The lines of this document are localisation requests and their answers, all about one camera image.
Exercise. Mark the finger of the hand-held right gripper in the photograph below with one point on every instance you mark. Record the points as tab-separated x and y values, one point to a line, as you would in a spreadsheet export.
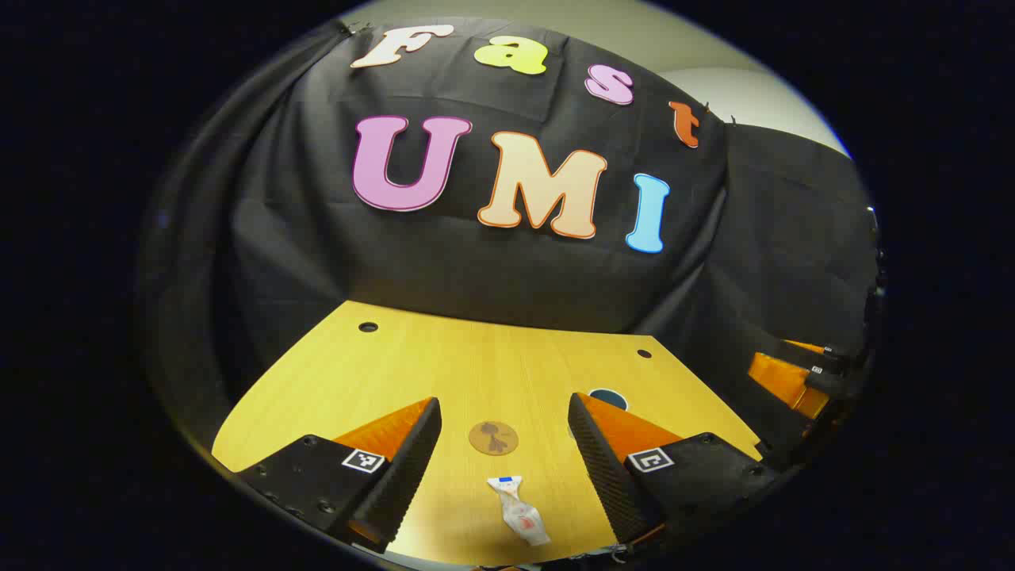
825	355
781	379

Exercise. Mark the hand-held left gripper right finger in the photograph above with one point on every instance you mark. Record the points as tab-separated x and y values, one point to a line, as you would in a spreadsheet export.
603	468

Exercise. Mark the black backdrop cloth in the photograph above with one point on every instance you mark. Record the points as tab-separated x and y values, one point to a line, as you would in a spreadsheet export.
515	277

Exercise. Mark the round brown printed coaster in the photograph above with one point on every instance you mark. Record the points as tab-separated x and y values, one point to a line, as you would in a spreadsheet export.
493	438

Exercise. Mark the yellow wooden desktop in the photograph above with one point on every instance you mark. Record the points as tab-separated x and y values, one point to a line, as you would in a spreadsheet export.
476	373

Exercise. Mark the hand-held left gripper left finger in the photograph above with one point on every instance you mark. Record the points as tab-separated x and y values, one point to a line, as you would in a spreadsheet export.
404	468

